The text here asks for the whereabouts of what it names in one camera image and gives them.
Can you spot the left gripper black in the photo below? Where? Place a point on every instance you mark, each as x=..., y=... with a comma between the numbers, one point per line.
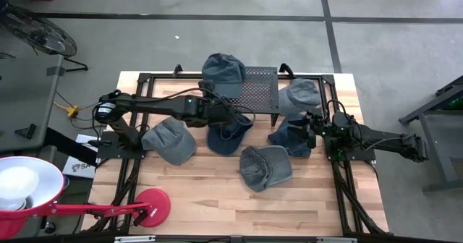
x=220, y=114

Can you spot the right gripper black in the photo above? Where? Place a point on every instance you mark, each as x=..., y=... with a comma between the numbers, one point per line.
x=314, y=131

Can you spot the dark blue denim cap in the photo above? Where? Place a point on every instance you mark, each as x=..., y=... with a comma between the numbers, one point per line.
x=285, y=143
x=224, y=147

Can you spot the blue-grey baseball cap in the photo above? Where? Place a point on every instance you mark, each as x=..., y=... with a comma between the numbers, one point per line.
x=222, y=71

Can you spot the grey baseball cap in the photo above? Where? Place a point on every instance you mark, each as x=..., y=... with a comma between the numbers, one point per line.
x=173, y=141
x=267, y=170
x=298, y=94

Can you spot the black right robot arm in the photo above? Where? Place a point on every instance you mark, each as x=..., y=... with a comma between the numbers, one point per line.
x=380, y=140

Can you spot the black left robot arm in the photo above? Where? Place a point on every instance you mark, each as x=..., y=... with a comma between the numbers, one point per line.
x=162, y=107

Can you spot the black perforated metal rack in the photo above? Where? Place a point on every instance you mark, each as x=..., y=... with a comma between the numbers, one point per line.
x=260, y=91

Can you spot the red desk lamp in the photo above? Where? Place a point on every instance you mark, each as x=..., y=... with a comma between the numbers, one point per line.
x=152, y=207

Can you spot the yellow power plug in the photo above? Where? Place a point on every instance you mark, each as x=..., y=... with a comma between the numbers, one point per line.
x=73, y=111

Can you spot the white printed box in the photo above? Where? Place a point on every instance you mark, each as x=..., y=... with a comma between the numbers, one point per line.
x=77, y=169

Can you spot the black device green light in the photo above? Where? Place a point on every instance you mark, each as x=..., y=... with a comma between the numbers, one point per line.
x=454, y=103

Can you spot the black support beam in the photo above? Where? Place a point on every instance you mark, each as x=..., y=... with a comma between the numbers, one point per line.
x=68, y=145

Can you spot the black floor fan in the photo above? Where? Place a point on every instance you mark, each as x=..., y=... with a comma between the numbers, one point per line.
x=43, y=37

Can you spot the grey side table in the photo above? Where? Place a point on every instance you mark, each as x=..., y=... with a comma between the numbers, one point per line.
x=25, y=98

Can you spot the white light bulb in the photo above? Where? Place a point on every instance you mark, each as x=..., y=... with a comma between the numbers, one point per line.
x=16, y=185

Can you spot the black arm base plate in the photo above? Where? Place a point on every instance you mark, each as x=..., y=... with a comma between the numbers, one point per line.
x=361, y=156
x=108, y=149

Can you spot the black aluminium table frame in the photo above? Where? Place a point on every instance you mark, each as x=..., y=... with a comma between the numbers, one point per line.
x=143, y=77

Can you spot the silver metal bracket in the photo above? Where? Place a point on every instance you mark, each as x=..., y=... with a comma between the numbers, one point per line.
x=336, y=240
x=134, y=239

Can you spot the grey metal desk frame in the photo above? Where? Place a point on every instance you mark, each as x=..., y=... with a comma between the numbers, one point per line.
x=434, y=138

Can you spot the black table bracket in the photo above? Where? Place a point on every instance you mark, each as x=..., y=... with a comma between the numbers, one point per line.
x=26, y=132

